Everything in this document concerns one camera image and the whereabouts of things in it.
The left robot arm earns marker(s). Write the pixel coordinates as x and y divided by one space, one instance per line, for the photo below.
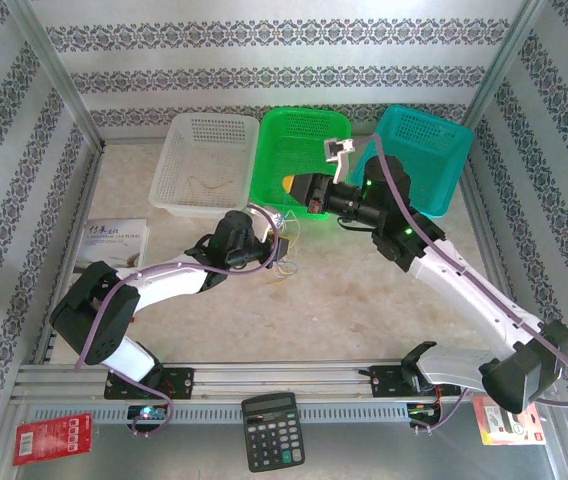
164 287

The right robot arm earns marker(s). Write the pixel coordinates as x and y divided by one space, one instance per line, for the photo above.
464 285

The green plastic basket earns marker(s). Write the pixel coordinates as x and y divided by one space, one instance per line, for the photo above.
274 150

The white plastic basket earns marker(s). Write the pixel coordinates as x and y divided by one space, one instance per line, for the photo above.
199 160

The teal plastic basket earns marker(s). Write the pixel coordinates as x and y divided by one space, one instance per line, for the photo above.
429 150

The white booklet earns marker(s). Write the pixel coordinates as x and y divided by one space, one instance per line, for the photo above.
114 240

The small circuit board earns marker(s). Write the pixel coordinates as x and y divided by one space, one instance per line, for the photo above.
423 411
146 413

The black calculator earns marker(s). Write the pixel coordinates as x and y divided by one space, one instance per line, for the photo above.
271 435

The red blister package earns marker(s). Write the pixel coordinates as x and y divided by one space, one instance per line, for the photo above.
494 425

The red card package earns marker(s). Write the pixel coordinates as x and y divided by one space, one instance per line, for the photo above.
49 440

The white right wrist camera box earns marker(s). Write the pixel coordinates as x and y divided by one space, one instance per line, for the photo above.
336 147

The aluminium side rail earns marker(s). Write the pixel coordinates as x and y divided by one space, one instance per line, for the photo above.
484 210
84 200

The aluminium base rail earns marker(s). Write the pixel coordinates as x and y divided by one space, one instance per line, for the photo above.
289 377

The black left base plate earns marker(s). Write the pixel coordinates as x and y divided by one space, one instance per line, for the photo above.
181 382

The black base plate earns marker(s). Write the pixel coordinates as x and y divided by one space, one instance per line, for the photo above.
181 382
386 382

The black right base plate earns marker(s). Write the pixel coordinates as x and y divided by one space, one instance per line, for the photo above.
386 382

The aluminium frame post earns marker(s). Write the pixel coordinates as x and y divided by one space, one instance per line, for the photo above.
58 75
504 60

